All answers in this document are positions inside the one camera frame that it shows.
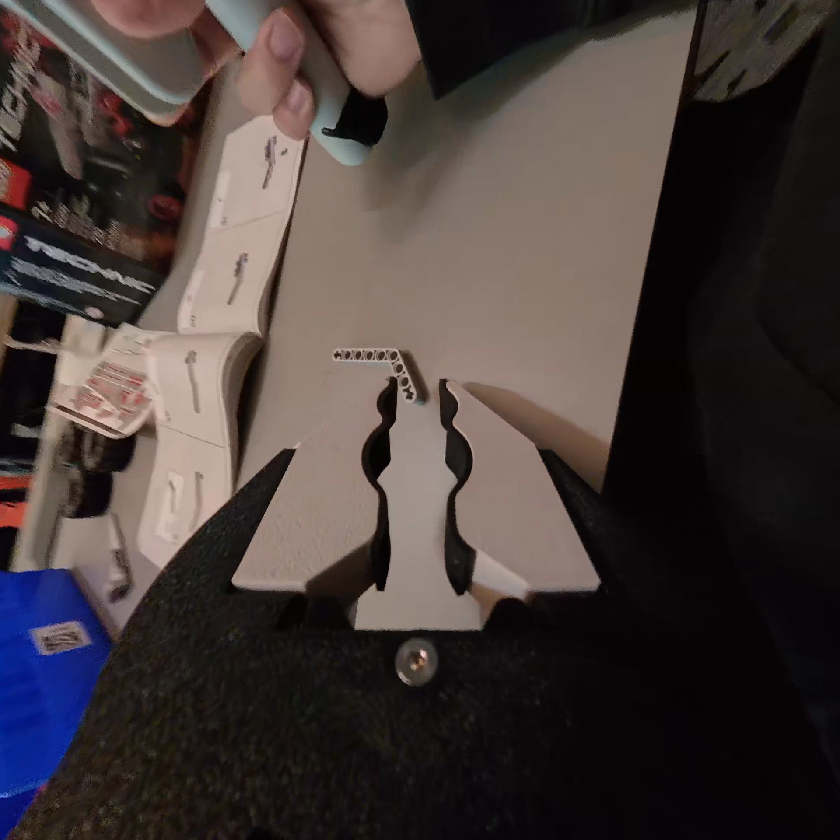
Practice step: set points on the grey bent toy beam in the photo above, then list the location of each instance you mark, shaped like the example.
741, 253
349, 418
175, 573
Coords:
367, 355

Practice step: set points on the black toy part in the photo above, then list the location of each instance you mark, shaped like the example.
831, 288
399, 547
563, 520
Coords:
92, 479

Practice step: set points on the grey toy wing panel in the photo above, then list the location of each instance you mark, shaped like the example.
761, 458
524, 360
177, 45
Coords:
121, 564

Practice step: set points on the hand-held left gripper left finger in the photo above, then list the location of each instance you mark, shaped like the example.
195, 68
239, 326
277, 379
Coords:
308, 518

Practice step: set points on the white instruction booklet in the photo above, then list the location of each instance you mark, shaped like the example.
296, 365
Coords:
262, 197

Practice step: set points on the grey desk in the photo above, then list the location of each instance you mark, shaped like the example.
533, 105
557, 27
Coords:
492, 262

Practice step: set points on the white printed cloth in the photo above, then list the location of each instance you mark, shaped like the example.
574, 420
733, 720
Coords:
741, 52

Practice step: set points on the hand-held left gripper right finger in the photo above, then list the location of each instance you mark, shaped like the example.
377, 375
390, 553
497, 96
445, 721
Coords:
525, 518

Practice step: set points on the black printed toy box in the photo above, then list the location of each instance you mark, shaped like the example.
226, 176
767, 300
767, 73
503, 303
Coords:
98, 164
65, 275

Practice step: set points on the blue plastic bin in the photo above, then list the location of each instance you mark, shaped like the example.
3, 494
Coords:
39, 722

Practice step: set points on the person's right hand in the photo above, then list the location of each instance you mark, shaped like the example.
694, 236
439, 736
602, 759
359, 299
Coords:
367, 46

